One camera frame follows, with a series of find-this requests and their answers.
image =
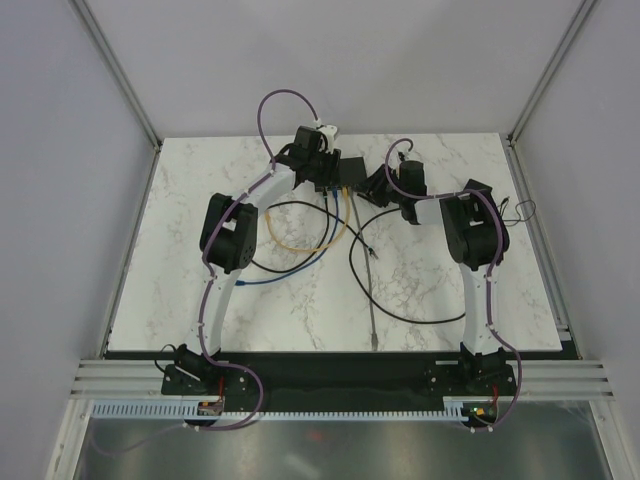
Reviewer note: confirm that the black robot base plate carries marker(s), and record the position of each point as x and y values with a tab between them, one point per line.
342	381

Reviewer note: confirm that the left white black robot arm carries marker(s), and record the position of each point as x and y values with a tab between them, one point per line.
228	243

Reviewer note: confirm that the left aluminium frame post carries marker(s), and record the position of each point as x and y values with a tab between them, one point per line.
109	57

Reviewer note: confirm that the white slotted cable duct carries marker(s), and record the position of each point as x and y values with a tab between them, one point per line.
195	410

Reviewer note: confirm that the black power adapter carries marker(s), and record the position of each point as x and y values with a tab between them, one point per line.
474	186

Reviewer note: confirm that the right aluminium frame post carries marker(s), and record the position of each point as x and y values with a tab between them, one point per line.
563	48

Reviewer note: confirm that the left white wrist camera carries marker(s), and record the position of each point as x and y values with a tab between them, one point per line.
330	132

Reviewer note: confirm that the aluminium frame post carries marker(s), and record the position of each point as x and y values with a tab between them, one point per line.
563	48
109	57

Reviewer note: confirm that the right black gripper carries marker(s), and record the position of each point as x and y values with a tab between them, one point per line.
374	183

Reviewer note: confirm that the black ethernet cable long loop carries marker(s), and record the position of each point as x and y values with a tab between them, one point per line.
301	232

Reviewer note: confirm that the black network switch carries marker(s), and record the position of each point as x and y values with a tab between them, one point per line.
351	172

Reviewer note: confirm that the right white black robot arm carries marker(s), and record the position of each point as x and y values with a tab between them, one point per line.
477	240

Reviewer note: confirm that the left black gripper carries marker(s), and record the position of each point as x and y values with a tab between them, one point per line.
331	175

